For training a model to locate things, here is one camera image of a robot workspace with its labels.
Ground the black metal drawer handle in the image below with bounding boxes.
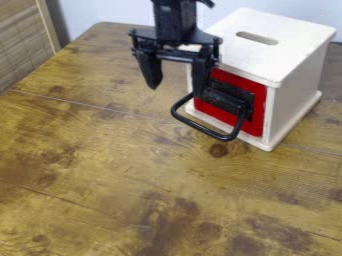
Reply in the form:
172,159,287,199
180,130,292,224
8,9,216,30
169,78,256,142

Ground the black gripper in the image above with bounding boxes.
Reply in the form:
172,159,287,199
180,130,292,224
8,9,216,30
128,0,221,97

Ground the white wooden box cabinet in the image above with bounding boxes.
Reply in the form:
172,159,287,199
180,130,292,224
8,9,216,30
184,7,338,153

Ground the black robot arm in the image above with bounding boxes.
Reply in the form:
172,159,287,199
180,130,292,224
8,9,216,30
128,0,223,97

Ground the red wooden drawer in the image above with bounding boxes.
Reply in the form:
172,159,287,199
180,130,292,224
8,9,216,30
193,68,267,137

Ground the wooden panel at left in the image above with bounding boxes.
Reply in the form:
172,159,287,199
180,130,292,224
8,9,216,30
0,0,60,94

